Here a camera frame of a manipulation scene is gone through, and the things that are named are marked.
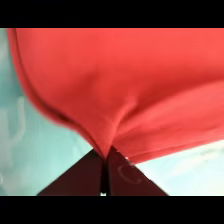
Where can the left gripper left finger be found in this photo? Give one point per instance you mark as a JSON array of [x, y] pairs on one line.
[[80, 178]]

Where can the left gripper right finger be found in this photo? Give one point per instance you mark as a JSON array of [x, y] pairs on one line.
[[130, 180]]

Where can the red T-shirt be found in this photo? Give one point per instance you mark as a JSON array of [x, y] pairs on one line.
[[116, 83]]

